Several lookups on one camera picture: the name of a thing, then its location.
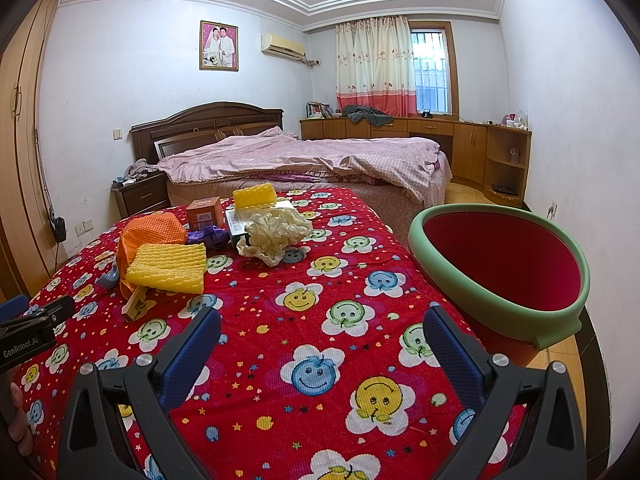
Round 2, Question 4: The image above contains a wooden wardrobe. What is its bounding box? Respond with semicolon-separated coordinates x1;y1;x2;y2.
0;0;58;299

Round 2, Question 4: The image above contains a small wooden block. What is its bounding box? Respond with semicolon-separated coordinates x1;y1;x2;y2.
122;286;148;321

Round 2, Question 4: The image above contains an orange foam net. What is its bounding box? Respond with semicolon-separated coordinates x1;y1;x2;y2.
116;211;186;300

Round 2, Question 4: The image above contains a yellow foam net back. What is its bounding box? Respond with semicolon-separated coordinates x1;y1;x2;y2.
232;182;278;209

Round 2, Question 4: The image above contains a person's left hand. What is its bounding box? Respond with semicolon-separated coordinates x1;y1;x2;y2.
8;382;32;456

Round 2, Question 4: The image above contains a framed wedding photo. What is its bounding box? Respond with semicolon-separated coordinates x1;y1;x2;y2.
198;21;239;72

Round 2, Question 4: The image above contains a pink bed quilt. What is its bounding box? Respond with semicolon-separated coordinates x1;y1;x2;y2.
157;127;439;205

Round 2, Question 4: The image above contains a wooden desk cabinet unit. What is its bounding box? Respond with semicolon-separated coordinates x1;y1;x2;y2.
300;117;532;207

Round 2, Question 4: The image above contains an orange small carton box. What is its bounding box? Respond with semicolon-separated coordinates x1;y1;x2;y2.
186;196;224;231

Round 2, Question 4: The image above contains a red green trash bin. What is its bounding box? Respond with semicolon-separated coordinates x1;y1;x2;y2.
408;204;590;365

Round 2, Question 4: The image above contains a red smiley-flower quilt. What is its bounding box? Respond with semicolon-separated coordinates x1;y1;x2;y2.
16;188;474;479

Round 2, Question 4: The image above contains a dark wood headboard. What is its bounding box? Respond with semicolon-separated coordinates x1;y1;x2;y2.
129;102;283;164

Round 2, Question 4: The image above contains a purple plastic wrapper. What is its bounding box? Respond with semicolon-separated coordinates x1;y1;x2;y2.
186;226;230;250

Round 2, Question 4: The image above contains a wall air conditioner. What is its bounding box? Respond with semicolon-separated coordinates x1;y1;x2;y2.
260;34;305;61

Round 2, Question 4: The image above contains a dark wood nightstand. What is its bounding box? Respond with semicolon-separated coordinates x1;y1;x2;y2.
112;171;170;219

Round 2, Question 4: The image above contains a dark clothes pile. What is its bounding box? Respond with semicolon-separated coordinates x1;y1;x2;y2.
342;105;394;127

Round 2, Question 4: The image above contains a white box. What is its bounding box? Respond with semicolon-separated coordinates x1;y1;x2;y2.
224;200;295;236

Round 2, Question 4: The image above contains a floral curtain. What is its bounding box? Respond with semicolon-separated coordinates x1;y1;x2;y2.
335;15;416;117

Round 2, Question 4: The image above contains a window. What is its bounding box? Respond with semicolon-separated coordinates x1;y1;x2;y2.
409;20;459;120

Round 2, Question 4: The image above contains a yellow foam net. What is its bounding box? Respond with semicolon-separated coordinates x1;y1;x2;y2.
232;182;278;209
125;244;206;295

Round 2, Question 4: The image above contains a yellow foam net front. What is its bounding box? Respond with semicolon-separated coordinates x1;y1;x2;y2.
125;244;206;295

